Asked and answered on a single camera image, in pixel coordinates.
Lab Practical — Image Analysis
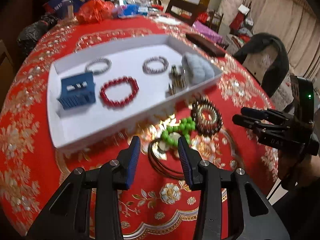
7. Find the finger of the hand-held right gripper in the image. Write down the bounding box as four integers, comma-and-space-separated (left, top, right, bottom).
232, 114, 300, 143
241, 106, 293, 126

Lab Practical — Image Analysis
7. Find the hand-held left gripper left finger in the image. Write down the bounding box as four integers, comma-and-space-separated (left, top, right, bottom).
26, 135, 142, 240

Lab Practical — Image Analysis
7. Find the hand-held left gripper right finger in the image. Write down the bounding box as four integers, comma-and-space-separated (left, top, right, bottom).
177, 134, 290, 240

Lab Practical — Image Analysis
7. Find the green bead bracelet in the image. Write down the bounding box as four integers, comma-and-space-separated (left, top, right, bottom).
161, 117, 195, 150

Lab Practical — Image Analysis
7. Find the white cardboard tray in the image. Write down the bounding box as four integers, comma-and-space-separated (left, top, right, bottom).
47, 34, 224, 153

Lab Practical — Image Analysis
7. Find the red bead bracelet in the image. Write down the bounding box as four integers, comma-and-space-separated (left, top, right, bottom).
99, 76, 139, 107

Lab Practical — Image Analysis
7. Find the light blue fluffy scrunchie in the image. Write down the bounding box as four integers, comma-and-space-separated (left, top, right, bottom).
180, 52, 215, 85

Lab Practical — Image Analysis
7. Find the metal wristwatch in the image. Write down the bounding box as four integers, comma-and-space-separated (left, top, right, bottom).
168, 65, 187, 96

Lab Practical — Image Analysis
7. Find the purple grey braided bracelet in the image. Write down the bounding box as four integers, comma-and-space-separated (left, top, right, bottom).
142, 56, 169, 75

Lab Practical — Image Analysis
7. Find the light grey braided bracelet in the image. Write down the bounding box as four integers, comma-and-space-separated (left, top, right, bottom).
85, 57, 112, 75

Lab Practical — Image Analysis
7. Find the person's right hand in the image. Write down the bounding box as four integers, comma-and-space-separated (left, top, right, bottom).
277, 150, 320, 193

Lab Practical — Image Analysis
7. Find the red floral tablecloth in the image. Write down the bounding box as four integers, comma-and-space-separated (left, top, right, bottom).
0, 15, 283, 240

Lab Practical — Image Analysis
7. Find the dark brown wallet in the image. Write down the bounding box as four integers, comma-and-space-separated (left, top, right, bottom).
185, 33, 227, 57

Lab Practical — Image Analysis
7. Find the red gift bag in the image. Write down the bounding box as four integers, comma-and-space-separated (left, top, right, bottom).
229, 5, 250, 30

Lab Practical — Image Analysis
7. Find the purple bag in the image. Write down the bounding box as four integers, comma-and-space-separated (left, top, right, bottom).
192, 21, 223, 43

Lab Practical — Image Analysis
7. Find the dark wooden chair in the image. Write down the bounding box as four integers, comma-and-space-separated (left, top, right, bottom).
165, 0, 208, 23

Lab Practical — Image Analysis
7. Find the blue packet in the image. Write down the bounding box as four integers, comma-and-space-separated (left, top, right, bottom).
114, 4, 148, 18

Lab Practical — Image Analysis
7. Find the red plastic bag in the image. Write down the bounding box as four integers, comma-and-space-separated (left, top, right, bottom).
76, 0, 115, 24

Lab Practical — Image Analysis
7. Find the black plastic bag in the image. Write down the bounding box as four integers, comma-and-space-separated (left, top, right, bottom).
17, 15, 59, 53

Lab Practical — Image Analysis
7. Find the blue bag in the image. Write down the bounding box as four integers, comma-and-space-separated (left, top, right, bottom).
44, 0, 92, 18

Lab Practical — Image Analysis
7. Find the dark bead coil bracelet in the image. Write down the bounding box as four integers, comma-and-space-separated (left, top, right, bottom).
190, 97, 223, 135

